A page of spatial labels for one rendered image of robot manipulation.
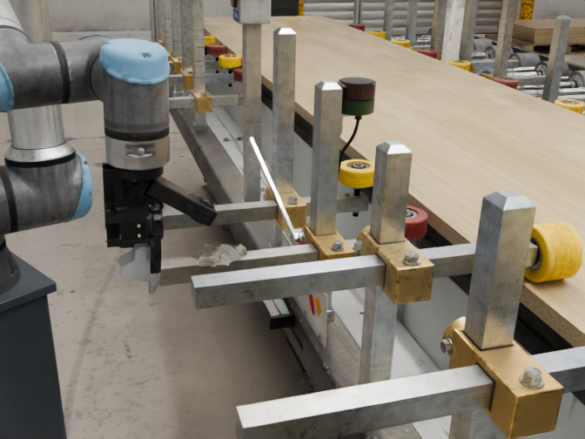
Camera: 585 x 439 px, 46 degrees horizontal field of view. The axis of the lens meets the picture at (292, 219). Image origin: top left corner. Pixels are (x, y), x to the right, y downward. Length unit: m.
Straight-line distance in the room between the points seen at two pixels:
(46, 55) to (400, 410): 0.68
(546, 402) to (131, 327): 2.04
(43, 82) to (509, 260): 0.67
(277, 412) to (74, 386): 1.73
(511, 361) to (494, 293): 0.07
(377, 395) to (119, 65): 0.54
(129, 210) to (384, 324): 0.40
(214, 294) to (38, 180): 0.81
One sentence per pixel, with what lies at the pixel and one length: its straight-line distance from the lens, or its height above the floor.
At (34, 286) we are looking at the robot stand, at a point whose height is 0.60.
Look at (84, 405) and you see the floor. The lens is 2.23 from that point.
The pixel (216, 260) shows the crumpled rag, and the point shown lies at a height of 0.87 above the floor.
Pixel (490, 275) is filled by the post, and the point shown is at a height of 1.05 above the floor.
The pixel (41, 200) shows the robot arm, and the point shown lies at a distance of 1.57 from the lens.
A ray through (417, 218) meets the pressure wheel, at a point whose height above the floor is 0.91.
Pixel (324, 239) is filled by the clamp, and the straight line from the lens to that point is 1.14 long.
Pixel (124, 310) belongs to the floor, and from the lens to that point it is 2.68.
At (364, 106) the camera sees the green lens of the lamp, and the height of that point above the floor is 1.09.
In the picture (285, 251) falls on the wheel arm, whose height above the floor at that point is 0.86.
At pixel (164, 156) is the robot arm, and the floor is 1.05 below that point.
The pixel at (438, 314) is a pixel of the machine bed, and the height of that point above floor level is 0.72.
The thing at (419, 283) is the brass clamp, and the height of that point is 0.95.
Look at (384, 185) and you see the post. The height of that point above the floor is 1.05.
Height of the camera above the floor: 1.35
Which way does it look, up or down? 23 degrees down
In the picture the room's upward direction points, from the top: 1 degrees clockwise
